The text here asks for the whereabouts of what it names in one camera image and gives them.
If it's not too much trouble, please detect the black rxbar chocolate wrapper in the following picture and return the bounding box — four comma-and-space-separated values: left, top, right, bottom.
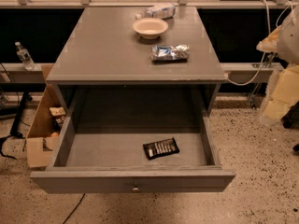
143, 138, 179, 160

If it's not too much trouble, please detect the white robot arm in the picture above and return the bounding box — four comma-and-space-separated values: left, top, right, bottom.
256, 5, 299, 125

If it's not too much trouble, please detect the grey open top drawer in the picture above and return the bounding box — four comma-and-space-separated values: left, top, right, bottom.
31, 87, 235, 193

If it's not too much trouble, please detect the grey cabinet counter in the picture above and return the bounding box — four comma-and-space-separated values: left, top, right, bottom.
47, 7, 226, 86

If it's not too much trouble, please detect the blue silver chip bag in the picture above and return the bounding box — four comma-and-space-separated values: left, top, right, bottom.
150, 45, 190, 62

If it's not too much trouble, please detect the snack box in carton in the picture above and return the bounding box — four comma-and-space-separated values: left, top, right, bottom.
50, 106, 65, 125

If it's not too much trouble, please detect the lying clear water bottle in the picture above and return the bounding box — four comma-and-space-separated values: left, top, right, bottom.
135, 3, 176, 20

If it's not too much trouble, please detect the open cardboard box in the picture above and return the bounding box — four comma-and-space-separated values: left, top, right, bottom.
22, 63, 67, 169

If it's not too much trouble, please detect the upright small water bottle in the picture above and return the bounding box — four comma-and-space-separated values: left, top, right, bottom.
15, 42, 35, 71

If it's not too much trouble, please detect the white cable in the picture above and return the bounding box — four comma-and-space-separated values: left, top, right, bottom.
226, 0, 294, 87

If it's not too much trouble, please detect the black floor cable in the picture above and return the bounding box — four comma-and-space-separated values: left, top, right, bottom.
62, 193, 86, 224

